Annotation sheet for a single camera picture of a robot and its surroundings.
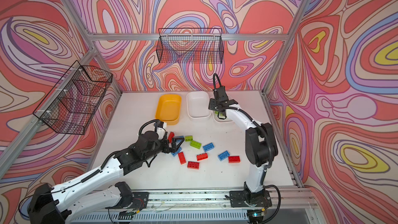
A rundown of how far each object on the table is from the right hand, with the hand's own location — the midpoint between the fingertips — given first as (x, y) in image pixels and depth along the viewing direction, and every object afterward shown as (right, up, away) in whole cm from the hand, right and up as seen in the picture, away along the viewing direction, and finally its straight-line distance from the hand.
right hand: (216, 107), depth 95 cm
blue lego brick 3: (-21, -20, -25) cm, 38 cm away
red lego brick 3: (-14, -32, -11) cm, 36 cm away
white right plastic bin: (-2, -10, +7) cm, 12 cm away
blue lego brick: (-5, -24, -4) cm, 25 cm away
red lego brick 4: (+9, -29, -10) cm, 32 cm away
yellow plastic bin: (-33, -1, +12) cm, 35 cm away
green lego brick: (-17, -19, -2) cm, 25 cm away
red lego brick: (-20, -29, -9) cm, 36 cm away
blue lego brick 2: (+3, -27, -8) cm, 29 cm away
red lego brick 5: (-28, -17, -6) cm, 33 cm away
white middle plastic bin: (-12, +3, +10) cm, 16 cm away
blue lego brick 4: (-24, -19, +3) cm, 31 cm away
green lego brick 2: (-13, -22, -4) cm, 26 cm away
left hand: (-22, -16, -18) cm, 32 cm away
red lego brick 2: (-8, -28, -9) cm, 30 cm away
